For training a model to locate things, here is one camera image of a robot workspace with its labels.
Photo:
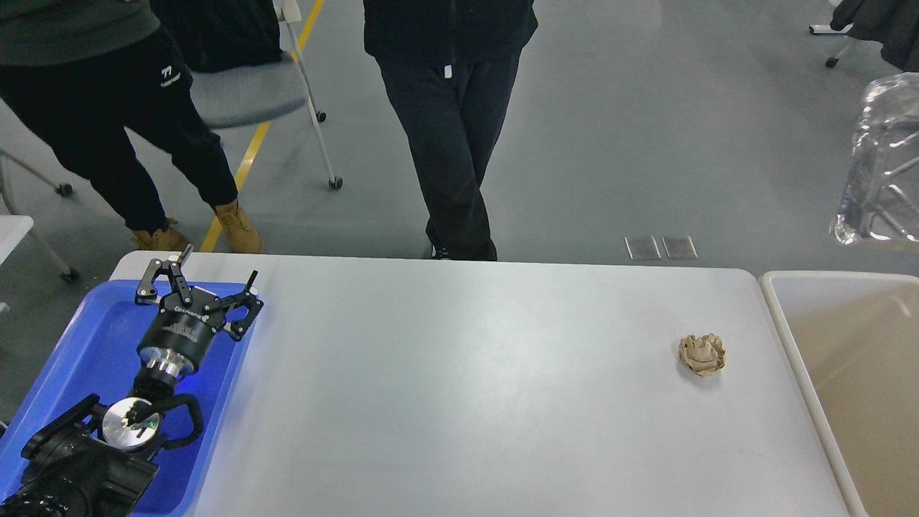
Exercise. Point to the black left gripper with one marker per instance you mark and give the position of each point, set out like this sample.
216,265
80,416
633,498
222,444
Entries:
188,320

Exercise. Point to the aluminium foil tray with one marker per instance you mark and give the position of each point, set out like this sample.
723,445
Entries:
879,204

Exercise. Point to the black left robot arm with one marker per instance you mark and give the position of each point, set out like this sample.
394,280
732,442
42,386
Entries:
124,417

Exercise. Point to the blue plastic tray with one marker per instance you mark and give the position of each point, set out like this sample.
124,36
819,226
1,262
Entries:
97,354

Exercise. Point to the white side table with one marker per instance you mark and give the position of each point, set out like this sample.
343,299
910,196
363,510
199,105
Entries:
13,229

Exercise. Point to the grey rolling chair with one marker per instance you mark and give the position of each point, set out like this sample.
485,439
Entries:
245,96

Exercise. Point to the person in tan boots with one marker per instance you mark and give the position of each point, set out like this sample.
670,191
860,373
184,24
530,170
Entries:
81,74

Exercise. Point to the person in black sneakers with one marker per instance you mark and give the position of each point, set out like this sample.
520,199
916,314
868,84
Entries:
449,69

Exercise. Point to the left floor plate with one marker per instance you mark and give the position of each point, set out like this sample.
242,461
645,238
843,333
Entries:
642,248

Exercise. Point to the floor plate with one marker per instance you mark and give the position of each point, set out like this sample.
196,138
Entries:
680,248
642,248

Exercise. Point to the right floor plate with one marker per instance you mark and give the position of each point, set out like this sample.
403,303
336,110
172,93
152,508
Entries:
680,248

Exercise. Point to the crumpled brown paper ball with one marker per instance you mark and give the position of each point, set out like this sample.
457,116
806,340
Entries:
704,355

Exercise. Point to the beige plastic bin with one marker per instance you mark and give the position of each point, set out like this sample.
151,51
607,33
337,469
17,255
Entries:
852,342

